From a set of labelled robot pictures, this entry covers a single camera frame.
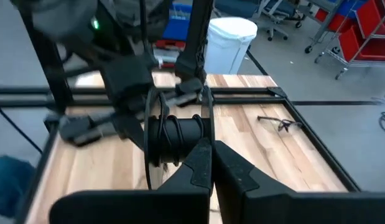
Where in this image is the black aluminium table frame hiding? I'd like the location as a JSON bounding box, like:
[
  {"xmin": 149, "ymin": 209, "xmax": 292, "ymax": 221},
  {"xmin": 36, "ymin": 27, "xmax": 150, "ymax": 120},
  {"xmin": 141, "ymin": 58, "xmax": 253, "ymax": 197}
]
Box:
[{"xmin": 0, "ymin": 0, "xmax": 361, "ymax": 224}]

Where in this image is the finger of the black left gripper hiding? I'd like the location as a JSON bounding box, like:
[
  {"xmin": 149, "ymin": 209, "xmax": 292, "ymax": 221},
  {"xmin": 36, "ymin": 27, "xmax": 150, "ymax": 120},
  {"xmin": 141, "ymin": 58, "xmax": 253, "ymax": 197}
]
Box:
[{"xmin": 116, "ymin": 116, "xmax": 146, "ymax": 150}]

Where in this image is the white trash bin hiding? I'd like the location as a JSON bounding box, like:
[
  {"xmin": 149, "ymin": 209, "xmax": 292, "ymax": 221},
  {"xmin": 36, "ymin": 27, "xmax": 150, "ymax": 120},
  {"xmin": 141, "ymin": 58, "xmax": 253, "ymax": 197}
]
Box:
[{"xmin": 204, "ymin": 17, "xmax": 258, "ymax": 75}]

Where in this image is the black cord spool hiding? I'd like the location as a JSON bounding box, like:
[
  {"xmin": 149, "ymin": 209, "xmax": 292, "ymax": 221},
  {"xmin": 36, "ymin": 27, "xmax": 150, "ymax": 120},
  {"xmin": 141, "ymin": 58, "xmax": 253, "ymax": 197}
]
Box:
[{"xmin": 143, "ymin": 85, "xmax": 216, "ymax": 191}]

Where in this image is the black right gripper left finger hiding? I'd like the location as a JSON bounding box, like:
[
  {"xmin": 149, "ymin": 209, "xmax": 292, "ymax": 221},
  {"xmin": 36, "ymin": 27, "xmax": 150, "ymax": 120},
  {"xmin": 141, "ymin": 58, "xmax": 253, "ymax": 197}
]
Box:
[{"xmin": 49, "ymin": 138, "xmax": 214, "ymax": 224}]

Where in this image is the red storage bin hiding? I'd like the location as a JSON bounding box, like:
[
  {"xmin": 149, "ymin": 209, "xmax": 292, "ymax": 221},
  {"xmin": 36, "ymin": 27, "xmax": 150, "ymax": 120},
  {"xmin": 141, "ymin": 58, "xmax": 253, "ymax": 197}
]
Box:
[
  {"xmin": 314, "ymin": 8, "xmax": 348, "ymax": 33},
  {"xmin": 355, "ymin": 0, "xmax": 385, "ymax": 31},
  {"xmin": 337, "ymin": 24, "xmax": 385, "ymax": 62}
]

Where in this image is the blue plastic tote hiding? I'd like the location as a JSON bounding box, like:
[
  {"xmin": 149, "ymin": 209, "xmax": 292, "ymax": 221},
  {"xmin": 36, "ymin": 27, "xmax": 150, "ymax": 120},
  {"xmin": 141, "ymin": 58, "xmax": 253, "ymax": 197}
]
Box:
[{"xmin": 162, "ymin": 2, "xmax": 193, "ymax": 42}]

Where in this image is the silver wire shelf rack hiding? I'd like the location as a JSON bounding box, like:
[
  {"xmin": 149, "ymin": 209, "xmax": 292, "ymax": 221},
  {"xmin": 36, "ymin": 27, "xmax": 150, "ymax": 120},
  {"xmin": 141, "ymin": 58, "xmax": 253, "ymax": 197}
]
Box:
[{"xmin": 304, "ymin": 0, "xmax": 385, "ymax": 81}]

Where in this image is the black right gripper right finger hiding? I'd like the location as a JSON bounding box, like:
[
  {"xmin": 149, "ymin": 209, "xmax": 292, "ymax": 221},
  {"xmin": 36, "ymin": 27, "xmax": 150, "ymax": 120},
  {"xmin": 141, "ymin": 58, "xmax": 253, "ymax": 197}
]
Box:
[{"xmin": 213, "ymin": 140, "xmax": 385, "ymax": 224}]

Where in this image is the dark mesh office chair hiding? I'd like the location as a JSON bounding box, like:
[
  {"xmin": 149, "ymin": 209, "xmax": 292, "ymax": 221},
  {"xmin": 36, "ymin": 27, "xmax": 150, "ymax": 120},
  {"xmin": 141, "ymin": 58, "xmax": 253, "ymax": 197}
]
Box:
[{"xmin": 213, "ymin": 0, "xmax": 289, "ymax": 42}]

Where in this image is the thin black cord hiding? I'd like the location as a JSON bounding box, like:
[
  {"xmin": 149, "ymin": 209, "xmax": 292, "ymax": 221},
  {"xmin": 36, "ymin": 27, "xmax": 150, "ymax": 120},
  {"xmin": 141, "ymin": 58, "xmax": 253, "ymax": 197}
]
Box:
[{"xmin": 154, "ymin": 93, "xmax": 208, "ymax": 170}]

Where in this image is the person's leg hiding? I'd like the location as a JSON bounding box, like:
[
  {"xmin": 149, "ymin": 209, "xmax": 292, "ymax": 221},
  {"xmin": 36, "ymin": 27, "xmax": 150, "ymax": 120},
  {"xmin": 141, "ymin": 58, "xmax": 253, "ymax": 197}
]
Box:
[{"xmin": 0, "ymin": 155, "xmax": 37, "ymax": 219}]

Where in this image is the blue storage bin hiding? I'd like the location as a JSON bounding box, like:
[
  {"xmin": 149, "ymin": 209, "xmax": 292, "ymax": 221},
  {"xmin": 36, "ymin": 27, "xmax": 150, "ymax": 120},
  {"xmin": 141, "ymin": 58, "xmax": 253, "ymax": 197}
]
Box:
[{"xmin": 343, "ymin": 0, "xmax": 369, "ymax": 18}]

